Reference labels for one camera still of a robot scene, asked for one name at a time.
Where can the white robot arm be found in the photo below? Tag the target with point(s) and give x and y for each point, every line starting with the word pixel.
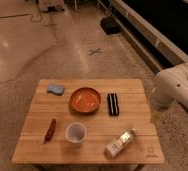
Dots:
pixel 171 84

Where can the black bag on floor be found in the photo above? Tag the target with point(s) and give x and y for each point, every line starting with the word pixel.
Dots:
pixel 109 26

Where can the orange bowl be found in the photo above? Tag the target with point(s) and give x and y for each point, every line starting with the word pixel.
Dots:
pixel 85 100

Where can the blue sponge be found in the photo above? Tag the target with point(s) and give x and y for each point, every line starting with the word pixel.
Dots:
pixel 55 89

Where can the clear plastic bottle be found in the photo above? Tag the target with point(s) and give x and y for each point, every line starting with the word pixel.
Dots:
pixel 116 146

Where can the wooden table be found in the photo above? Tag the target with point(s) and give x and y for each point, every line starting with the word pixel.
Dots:
pixel 102 128

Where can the white machine base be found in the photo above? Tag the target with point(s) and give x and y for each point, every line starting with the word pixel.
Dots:
pixel 50 5

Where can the clear plastic cup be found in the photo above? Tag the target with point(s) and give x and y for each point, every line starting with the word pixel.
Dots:
pixel 76 133

